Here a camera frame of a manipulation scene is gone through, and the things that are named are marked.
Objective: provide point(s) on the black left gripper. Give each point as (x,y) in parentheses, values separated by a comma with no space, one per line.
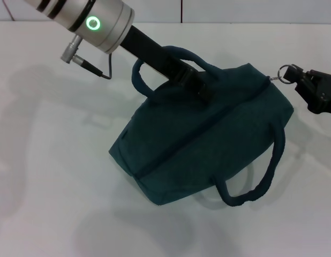
(154,56)

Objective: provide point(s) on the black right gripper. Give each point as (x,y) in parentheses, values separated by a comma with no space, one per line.
(326,91)

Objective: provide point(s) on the teal insulated lunch bag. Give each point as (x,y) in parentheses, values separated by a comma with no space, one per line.
(195,134)

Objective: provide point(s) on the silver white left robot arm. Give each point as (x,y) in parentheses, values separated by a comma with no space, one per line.
(87,18)

